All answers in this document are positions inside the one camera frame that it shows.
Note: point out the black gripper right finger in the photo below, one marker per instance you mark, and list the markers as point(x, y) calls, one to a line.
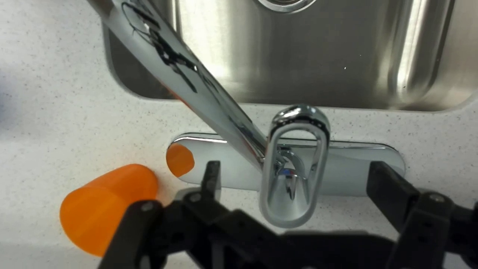
point(433, 229)

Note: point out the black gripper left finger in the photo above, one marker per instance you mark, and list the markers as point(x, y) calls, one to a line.
point(164, 234)

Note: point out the orange plastic cup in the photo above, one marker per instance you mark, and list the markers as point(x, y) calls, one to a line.
point(105, 210)

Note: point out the chrome faucet spout and base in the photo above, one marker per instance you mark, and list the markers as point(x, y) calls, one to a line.
point(169, 55)

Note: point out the stainless steel sink basin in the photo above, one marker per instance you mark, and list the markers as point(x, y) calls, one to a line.
point(323, 55)

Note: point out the round metal sink drain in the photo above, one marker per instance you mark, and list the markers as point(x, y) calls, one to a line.
point(284, 4)

